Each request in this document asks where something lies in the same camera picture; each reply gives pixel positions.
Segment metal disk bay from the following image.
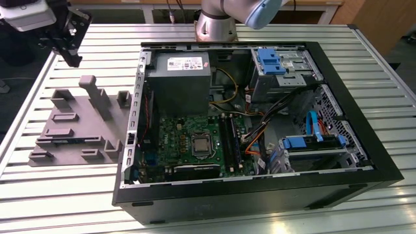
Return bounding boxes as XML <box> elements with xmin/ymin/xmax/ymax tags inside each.
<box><xmin>265</xmin><ymin>146</ymin><xmax>361</xmax><ymax>175</ymax></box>

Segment blue RAM stick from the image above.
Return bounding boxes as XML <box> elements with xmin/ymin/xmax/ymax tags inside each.
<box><xmin>52</xmin><ymin>138</ymin><xmax>100</xmax><ymax>145</ymax></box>

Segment black cable silver plug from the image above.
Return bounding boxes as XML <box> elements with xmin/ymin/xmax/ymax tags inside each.
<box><xmin>165</xmin><ymin>0</ymin><xmax>182</xmax><ymax>24</ymax></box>

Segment RAM slot black clips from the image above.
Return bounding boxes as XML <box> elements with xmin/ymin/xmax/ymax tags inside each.
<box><xmin>217</xmin><ymin>115</ymin><xmax>229</xmax><ymax>171</ymax></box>

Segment black PC case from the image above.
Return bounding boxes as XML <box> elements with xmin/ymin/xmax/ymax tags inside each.
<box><xmin>112</xmin><ymin>41</ymin><xmax>405</xmax><ymax>224</ymax></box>

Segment black graphics card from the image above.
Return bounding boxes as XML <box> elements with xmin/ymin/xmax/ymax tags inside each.
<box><xmin>164</xmin><ymin>163</ymin><xmax>221</xmax><ymax>182</ymax></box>

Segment RAM slot white clips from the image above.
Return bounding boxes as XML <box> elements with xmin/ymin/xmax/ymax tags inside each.
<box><xmin>221</xmin><ymin>114</ymin><xmax>233</xmax><ymax>171</ymax></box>

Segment blue drive bay latch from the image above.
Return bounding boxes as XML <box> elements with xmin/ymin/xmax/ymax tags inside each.
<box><xmin>256</xmin><ymin>48</ymin><xmax>289</xmax><ymax>76</ymax></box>

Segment black cable bundle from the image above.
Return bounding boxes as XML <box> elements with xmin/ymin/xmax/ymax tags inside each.
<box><xmin>258</xmin><ymin>84</ymin><xmax>321</xmax><ymax>128</ymax></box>

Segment hard disk in blue carrier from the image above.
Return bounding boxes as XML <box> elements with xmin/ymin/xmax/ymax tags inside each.
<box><xmin>281</xmin><ymin>135</ymin><xmax>346</xmax><ymax>154</ymax></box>

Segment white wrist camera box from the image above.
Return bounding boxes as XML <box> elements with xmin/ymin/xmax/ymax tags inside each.
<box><xmin>0</xmin><ymin>0</ymin><xmax>56</xmax><ymax>32</ymax></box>

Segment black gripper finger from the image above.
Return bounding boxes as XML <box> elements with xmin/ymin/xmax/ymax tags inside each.
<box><xmin>61</xmin><ymin>9</ymin><xmax>93</xmax><ymax>68</ymax></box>

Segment metal CPU socket cover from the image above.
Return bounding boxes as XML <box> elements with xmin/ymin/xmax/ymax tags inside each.
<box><xmin>189</xmin><ymin>133</ymin><xmax>214</xmax><ymax>158</ymax></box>

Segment green motherboard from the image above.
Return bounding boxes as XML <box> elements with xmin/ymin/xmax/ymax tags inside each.
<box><xmin>136</xmin><ymin>114</ymin><xmax>260</xmax><ymax>182</ymax></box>

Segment grey power supply unit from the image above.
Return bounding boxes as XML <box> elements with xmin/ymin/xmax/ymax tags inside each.
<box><xmin>145</xmin><ymin>51</ymin><xmax>213</xmax><ymax>117</ymax></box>

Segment grey parts rack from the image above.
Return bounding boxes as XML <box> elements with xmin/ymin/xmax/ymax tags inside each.
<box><xmin>28</xmin><ymin>75</ymin><xmax>132</xmax><ymax>168</ymax></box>

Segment wooden desk white frame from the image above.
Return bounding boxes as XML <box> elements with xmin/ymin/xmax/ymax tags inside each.
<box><xmin>97</xmin><ymin>0</ymin><xmax>345</xmax><ymax>25</ymax></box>

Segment silver CPU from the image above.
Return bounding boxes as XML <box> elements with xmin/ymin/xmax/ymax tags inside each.
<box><xmin>193</xmin><ymin>140</ymin><xmax>210</xmax><ymax>153</ymax></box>

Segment yellow black wire bundle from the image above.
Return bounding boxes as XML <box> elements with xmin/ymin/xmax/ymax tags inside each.
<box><xmin>209</xmin><ymin>68</ymin><xmax>240</xmax><ymax>106</ymax></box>

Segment metal drive cage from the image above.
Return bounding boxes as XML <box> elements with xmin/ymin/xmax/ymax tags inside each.
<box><xmin>249</xmin><ymin>48</ymin><xmax>322</xmax><ymax>103</ymax></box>

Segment brown wooden cabinet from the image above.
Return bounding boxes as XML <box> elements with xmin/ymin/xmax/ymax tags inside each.
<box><xmin>330</xmin><ymin>0</ymin><xmax>416</xmax><ymax>58</ymax></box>

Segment blue wire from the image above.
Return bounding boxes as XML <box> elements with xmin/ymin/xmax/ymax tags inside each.
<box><xmin>305</xmin><ymin>110</ymin><xmax>325</xmax><ymax>142</ymax></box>

